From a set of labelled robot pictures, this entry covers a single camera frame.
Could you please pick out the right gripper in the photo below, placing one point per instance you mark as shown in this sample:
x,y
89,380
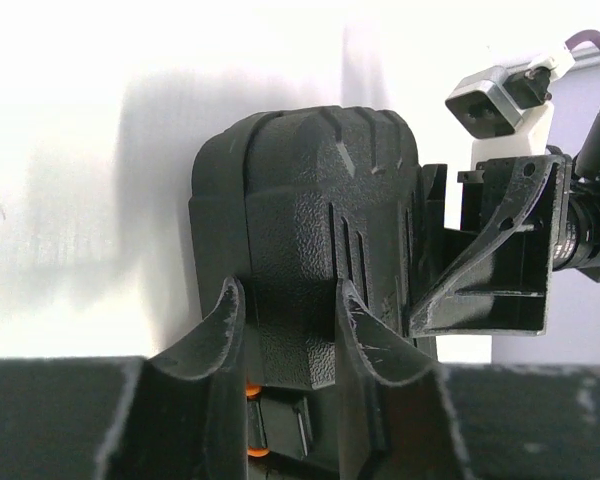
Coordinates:
x,y
505,225

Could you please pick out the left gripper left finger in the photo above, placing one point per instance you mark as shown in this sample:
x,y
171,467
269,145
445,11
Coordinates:
x,y
178,415

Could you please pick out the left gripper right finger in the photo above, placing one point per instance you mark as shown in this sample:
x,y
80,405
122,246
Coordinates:
x,y
403,415

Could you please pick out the black plastic tool case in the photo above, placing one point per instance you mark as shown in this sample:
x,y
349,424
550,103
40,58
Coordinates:
x,y
289,203

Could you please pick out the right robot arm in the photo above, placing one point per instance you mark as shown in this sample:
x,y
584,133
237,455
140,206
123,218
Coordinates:
x,y
523,218

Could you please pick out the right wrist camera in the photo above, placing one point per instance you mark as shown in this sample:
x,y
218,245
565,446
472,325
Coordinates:
x,y
509,114

